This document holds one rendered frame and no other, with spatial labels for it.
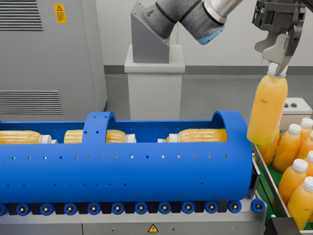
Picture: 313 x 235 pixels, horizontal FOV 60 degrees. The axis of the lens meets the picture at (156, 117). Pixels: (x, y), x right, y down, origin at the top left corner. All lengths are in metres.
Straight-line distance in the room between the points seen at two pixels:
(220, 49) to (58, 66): 2.12
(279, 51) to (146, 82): 0.97
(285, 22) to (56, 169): 0.65
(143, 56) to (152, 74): 0.11
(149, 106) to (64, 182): 0.89
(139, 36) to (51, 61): 1.25
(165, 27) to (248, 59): 2.56
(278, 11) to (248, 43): 3.20
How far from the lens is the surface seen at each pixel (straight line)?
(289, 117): 1.22
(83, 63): 2.45
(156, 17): 1.45
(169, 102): 1.56
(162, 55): 1.45
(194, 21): 1.41
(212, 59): 3.79
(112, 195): 0.81
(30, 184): 0.84
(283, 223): 0.91
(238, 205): 0.95
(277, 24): 0.63
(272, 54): 0.64
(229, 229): 1.00
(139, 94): 1.54
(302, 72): 4.25
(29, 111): 2.88
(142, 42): 1.44
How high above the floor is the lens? 1.70
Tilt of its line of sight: 35 degrees down
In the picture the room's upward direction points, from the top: straight up
